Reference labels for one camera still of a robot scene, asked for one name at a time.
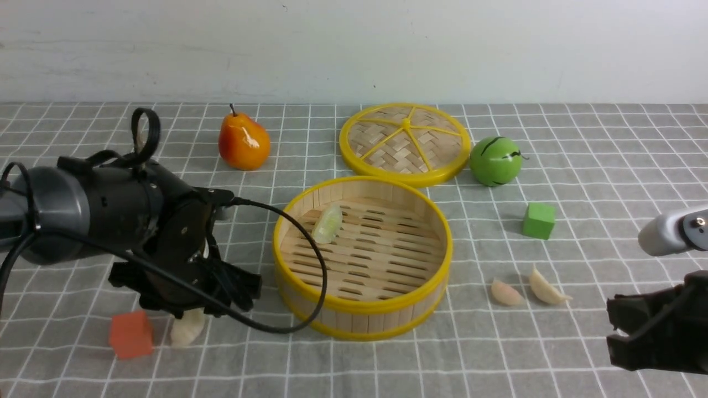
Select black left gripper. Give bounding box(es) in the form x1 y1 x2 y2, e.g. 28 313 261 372
108 187 262 319

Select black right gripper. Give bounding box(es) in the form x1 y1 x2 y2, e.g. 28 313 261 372
606 270 707 375

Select pinkish white dumpling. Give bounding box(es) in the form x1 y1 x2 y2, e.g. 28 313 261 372
490 278 525 307

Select green translucent dumpling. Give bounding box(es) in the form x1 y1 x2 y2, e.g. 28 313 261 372
311 202 343 245

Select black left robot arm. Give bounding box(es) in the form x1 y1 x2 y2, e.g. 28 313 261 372
2 160 262 319

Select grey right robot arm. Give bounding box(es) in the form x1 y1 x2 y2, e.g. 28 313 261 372
606 206 707 375

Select woven bamboo steamer lid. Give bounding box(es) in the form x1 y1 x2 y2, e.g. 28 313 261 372
339 102 473 188

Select orange wooden cube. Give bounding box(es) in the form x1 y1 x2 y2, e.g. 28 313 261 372
108 310 153 360

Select grey checked tablecloth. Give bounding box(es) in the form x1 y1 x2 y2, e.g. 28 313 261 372
1 103 706 397

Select orange toy pear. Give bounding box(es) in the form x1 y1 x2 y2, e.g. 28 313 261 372
218 103 271 171

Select green wooden cube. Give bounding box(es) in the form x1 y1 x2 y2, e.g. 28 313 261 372
522 202 556 240

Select green toy watermelon ball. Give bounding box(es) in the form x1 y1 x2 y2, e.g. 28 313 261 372
470 136 529 187

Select black cable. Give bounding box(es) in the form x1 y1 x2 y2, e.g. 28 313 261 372
0 107 328 334

